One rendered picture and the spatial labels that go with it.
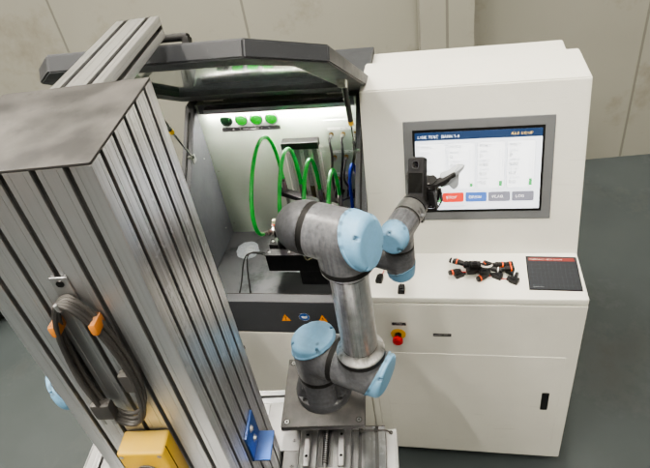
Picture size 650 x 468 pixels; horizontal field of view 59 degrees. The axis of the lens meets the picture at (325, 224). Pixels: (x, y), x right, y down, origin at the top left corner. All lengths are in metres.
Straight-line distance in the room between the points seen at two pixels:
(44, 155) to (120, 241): 0.14
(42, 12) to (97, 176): 3.47
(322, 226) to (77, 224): 0.48
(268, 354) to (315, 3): 2.23
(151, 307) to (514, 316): 1.35
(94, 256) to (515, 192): 1.45
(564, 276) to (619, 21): 2.32
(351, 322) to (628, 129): 3.39
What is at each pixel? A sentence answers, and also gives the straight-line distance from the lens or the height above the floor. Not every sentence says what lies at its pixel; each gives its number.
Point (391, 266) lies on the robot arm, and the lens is 1.49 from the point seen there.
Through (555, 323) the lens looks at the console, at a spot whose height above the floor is 0.87.
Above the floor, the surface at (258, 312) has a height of 0.89.
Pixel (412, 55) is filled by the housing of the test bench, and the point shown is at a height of 1.47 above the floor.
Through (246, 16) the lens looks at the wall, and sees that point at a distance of 3.78.
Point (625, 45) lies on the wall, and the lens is 4.12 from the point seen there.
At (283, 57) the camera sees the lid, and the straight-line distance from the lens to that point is 1.26.
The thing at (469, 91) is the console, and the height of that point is 1.53.
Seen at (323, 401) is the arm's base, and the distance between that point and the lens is 1.56.
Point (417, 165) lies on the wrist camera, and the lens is 1.52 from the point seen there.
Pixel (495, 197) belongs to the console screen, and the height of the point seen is 1.18.
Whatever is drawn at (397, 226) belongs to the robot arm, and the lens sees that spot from 1.41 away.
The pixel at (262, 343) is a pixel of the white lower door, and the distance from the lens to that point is 2.21.
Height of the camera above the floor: 2.35
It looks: 37 degrees down
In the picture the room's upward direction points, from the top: 10 degrees counter-clockwise
